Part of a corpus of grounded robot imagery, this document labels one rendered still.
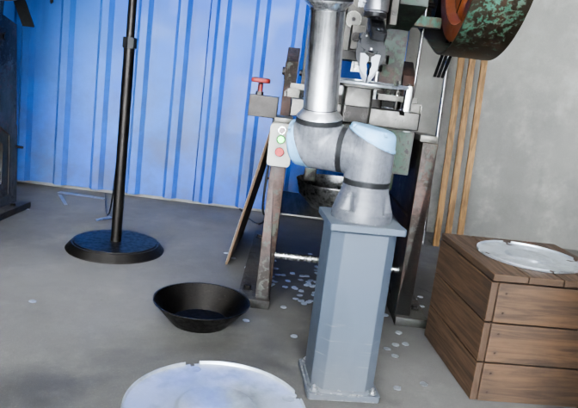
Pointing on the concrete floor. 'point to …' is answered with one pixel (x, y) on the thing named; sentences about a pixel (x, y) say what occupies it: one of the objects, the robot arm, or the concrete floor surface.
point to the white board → (249, 200)
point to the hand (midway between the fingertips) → (366, 78)
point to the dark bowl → (200, 306)
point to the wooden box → (505, 325)
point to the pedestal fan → (113, 244)
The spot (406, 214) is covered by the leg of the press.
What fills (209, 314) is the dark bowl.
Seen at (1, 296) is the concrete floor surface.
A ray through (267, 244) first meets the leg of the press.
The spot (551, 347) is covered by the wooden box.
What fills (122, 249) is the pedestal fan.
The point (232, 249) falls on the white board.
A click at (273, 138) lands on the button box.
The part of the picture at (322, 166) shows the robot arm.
